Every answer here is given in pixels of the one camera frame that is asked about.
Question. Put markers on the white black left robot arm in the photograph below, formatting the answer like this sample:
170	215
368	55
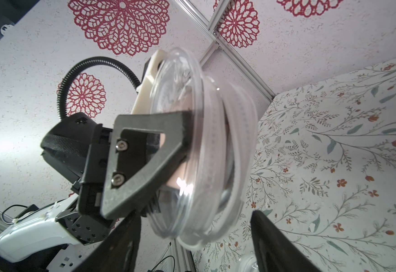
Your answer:
39	230

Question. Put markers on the clear round container lid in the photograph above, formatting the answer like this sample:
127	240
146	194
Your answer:
247	263

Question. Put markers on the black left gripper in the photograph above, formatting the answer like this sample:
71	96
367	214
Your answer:
146	150

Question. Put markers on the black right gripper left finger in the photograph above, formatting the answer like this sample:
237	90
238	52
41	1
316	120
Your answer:
119	251

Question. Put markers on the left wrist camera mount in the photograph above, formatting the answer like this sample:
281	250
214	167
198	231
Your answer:
143	102

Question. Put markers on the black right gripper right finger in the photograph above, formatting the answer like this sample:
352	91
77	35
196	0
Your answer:
273	251

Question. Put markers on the pink charger plug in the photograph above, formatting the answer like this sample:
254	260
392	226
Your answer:
176	183

